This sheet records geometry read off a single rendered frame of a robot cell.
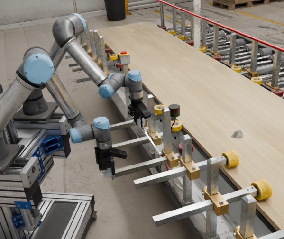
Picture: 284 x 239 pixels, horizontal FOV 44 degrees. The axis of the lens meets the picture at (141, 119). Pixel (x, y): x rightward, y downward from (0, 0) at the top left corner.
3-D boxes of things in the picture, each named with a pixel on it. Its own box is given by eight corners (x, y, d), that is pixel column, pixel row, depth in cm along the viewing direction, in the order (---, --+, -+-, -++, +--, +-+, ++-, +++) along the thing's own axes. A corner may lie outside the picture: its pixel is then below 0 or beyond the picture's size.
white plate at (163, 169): (171, 187, 194) (170, 172, 189) (154, 161, 216) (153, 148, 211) (172, 187, 194) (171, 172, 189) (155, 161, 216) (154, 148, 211)
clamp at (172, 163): (170, 168, 189) (169, 160, 186) (160, 155, 200) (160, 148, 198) (179, 166, 190) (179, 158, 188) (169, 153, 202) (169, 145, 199)
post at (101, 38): (106, 87, 328) (99, 36, 305) (105, 86, 331) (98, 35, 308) (109, 86, 329) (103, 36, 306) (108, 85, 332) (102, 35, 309)
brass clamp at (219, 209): (215, 216, 142) (216, 207, 139) (200, 196, 153) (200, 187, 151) (229, 212, 143) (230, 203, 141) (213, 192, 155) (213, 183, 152)
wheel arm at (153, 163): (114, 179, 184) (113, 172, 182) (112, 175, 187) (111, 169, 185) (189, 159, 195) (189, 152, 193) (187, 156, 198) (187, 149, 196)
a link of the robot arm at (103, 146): (109, 133, 177) (113, 141, 170) (110, 141, 180) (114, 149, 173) (94, 137, 175) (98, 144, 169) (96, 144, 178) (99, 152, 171)
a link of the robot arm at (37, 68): (-13, 149, 164) (56, 57, 156) (-15, 166, 152) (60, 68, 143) (-38, 137, 158) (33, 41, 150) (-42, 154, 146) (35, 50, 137)
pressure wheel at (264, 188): (258, 182, 147) (248, 181, 154) (263, 201, 146) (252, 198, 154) (270, 179, 148) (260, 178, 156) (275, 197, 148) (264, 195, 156)
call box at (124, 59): (121, 66, 242) (120, 55, 238) (118, 63, 248) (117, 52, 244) (131, 64, 244) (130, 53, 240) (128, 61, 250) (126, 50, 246)
